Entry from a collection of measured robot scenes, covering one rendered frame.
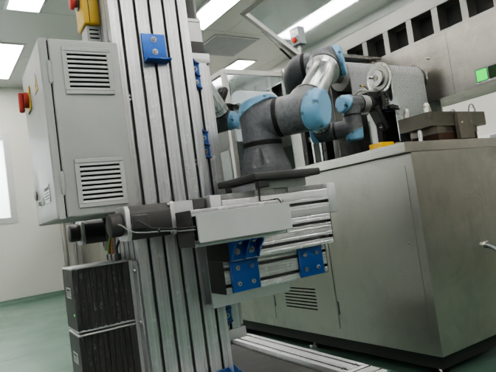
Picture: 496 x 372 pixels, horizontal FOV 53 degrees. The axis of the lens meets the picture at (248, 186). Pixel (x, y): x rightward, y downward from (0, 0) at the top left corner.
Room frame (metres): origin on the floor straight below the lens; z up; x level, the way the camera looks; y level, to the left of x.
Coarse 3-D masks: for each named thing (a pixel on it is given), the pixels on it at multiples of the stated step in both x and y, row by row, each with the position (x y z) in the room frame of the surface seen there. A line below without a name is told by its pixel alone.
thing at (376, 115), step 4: (376, 108) 2.11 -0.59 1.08; (372, 112) 2.14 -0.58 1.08; (376, 112) 2.12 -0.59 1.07; (380, 112) 2.12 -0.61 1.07; (372, 116) 2.15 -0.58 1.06; (376, 116) 2.13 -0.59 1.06; (380, 116) 2.12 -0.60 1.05; (376, 120) 2.14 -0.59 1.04; (380, 120) 2.13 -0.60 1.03; (384, 120) 2.13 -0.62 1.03; (376, 124) 2.16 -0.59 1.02; (380, 124) 2.14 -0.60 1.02; (384, 124) 2.13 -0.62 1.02; (380, 128) 2.15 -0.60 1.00; (384, 128) 2.14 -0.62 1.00
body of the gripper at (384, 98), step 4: (368, 92) 2.10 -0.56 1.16; (372, 92) 2.12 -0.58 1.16; (376, 92) 2.13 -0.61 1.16; (380, 92) 2.13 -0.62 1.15; (388, 92) 2.15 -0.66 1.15; (372, 96) 2.12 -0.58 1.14; (376, 96) 2.13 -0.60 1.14; (380, 96) 2.13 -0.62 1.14; (384, 96) 2.13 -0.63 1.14; (372, 100) 2.09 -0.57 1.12; (376, 100) 2.13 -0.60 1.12; (380, 100) 2.13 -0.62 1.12; (384, 100) 2.13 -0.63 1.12; (388, 100) 2.16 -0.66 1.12; (372, 104) 2.09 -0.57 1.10; (376, 104) 2.13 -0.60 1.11; (380, 104) 2.13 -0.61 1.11; (384, 104) 2.13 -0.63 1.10; (388, 104) 2.14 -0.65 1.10; (372, 108) 2.10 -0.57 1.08; (380, 108) 2.13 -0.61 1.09; (384, 108) 2.13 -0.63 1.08; (388, 108) 2.14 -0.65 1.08; (368, 112) 2.13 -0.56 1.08
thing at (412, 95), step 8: (392, 80) 2.22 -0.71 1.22; (392, 88) 2.22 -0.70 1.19; (400, 88) 2.24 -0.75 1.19; (408, 88) 2.28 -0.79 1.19; (416, 88) 2.31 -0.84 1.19; (424, 88) 2.34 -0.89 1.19; (400, 96) 2.24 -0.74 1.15; (408, 96) 2.27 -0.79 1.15; (416, 96) 2.30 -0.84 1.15; (424, 96) 2.34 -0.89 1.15; (400, 104) 2.23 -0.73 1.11; (408, 104) 2.27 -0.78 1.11; (416, 104) 2.30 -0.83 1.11; (400, 112) 2.23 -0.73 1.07; (416, 112) 2.29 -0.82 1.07
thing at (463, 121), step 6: (456, 114) 2.10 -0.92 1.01; (462, 114) 2.12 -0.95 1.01; (468, 114) 2.14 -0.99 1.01; (456, 120) 2.11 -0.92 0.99; (462, 120) 2.11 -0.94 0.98; (468, 120) 2.14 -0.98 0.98; (456, 126) 2.11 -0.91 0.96; (462, 126) 2.11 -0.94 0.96; (468, 126) 2.13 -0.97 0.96; (456, 132) 2.12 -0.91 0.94; (462, 132) 2.11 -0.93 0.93; (468, 132) 2.13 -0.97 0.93; (474, 132) 2.15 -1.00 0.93; (462, 138) 2.12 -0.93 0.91; (468, 138) 2.16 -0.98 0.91
